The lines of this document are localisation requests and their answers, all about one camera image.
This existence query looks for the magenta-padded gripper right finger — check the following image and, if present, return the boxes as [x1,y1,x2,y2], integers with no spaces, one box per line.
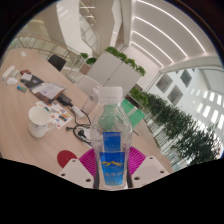
[126,146,170,189]

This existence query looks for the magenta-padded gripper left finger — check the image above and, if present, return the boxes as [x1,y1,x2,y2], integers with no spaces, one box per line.
[58,147,100,190]

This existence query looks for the clear blue-labelled water bottle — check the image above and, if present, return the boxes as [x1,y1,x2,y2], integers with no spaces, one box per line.
[89,86,134,191]

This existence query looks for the white power adapter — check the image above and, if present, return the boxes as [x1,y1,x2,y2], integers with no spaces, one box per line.
[71,105,87,120]

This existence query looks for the colourful sticker sheet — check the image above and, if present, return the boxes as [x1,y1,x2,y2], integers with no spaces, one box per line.
[35,100,74,130]

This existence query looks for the row of green hedge plants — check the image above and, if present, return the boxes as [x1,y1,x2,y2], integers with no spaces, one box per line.
[143,91,224,168]

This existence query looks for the white ceramic mug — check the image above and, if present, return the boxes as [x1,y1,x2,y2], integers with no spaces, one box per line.
[27,105,56,139]

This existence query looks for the wooden planter with plants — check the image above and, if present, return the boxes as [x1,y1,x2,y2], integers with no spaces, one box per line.
[129,87,149,107]

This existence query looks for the black power adapter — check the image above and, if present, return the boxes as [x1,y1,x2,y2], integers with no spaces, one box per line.
[56,93,75,108]

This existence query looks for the white cabinet topped with plants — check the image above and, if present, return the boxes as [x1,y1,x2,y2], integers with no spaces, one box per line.
[85,46,147,98]

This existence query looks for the black flat tablet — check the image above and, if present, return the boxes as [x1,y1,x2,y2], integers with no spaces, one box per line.
[20,74,44,89]

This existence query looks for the brown planter with plants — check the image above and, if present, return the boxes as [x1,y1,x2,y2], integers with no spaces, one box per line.
[79,52,98,75]

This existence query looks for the small teal box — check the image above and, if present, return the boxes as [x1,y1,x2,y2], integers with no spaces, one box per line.
[16,84,28,93]

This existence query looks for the black office chair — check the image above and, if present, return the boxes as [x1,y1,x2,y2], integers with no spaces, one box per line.
[47,54,67,72]

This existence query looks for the small dark red case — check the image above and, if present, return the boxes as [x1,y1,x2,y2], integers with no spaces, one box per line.
[19,68,32,76]

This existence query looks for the small white object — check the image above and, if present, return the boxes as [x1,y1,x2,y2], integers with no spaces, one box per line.
[6,77,19,86]

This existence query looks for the white power strip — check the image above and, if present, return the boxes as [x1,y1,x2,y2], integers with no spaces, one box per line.
[1,65,17,80]

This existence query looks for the glass balcony railing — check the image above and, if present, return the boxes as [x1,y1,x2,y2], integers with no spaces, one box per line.
[16,34,81,61]

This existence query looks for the ceiling light strips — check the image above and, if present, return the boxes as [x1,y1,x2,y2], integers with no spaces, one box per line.
[131,0,208,68]

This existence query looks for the white staircase with glass railing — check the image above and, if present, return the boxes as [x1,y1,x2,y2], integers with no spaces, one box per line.
[79,3,101,54]

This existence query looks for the tangle of black cables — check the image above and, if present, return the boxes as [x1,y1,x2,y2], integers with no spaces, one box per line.
[65,109,96,148]

